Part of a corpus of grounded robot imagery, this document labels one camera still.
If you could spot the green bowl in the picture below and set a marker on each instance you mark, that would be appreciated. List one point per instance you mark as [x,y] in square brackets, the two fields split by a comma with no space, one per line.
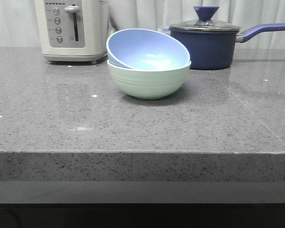
[148,84]

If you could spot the blue bowl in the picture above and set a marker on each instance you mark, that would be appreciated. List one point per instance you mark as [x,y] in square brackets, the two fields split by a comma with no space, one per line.
[144,49]

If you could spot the clear plastic container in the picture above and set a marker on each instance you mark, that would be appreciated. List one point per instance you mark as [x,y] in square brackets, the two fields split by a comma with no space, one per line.
[165,29]

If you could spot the blue saucepan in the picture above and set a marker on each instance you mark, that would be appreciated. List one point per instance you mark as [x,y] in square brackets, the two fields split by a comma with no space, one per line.
[215,49]

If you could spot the cream toaster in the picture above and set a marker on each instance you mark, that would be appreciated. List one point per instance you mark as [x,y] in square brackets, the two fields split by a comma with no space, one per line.
[73,30]

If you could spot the glass pot lid blue knob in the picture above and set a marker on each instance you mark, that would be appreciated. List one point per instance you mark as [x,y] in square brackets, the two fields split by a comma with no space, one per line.
[204,23]

